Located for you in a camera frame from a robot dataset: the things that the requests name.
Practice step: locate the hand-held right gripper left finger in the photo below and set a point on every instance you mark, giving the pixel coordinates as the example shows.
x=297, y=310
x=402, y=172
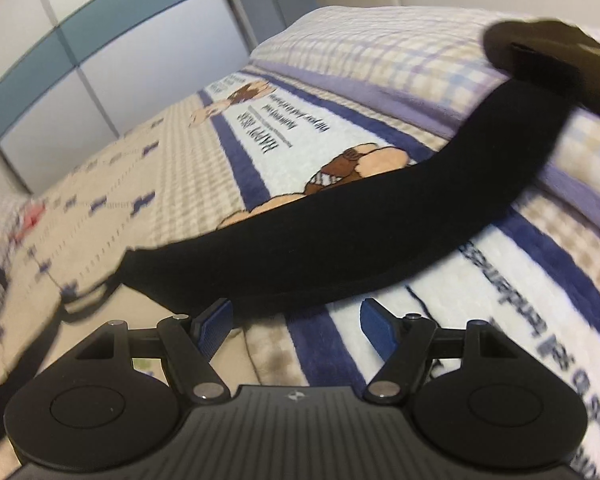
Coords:
x=215, y=322

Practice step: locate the white and teal wardrobe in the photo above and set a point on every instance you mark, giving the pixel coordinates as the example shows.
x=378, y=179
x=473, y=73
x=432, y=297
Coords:
x=105, y=60

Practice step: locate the dark brown plush toy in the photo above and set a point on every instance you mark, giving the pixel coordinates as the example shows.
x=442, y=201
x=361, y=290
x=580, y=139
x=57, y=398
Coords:
x=570, y=55

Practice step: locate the checked pillow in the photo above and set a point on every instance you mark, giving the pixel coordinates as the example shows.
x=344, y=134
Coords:
x=0, y=220

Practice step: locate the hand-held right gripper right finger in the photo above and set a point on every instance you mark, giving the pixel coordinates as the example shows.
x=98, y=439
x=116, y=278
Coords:
x=377, y=325

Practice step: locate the pink cloth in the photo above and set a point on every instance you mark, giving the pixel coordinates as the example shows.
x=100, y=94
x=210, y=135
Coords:
x=34, y=215

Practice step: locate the beige and black sweatshirt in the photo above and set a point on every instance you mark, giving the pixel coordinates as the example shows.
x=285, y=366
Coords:
x=380, y=220

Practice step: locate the plaid pillow right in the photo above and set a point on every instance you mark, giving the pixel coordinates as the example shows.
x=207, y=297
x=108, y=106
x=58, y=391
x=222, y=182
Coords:
x=380, y=45

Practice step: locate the printed bear blanket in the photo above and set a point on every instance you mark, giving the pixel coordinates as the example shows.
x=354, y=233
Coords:
x=155, y=170

